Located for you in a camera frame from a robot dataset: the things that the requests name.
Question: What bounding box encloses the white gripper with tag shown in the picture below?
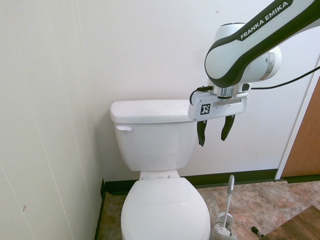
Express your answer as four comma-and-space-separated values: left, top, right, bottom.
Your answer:
187, 90, 250, 147

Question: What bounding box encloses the white toilet tank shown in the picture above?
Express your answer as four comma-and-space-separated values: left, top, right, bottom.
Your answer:
112, 118, 199, 172

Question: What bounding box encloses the white toilet tank lid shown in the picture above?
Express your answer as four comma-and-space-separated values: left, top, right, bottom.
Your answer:
110, 99, 195, 124

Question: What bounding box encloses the white toilet brush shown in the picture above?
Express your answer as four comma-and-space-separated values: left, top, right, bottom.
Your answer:
216, 174, 236, 232

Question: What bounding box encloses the white toilet seat lid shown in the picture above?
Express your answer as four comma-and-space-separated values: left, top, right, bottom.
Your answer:
120, 178, 211, 240

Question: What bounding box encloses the white flush lever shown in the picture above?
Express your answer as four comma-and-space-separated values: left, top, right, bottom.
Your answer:
115, 124, 133, 133

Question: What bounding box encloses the white toilet brush holder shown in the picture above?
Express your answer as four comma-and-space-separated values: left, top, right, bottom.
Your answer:
211, 211, 238, 240

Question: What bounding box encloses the white toilet bowl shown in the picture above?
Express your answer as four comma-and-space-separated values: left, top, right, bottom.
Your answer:
120, 222, 216, 240

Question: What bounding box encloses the brown wooden door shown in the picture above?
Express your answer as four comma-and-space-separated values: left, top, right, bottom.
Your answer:
282, 74, 320, 179

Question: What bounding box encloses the dark wooden board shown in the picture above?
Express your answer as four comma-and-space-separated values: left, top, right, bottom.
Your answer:
269, 204, 320, 240

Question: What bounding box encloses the white door frame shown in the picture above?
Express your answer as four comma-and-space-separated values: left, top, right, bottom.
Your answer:
274, 41, 320, 181

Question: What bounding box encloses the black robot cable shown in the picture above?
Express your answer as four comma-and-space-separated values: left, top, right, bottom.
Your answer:
249, 65, 320, 90

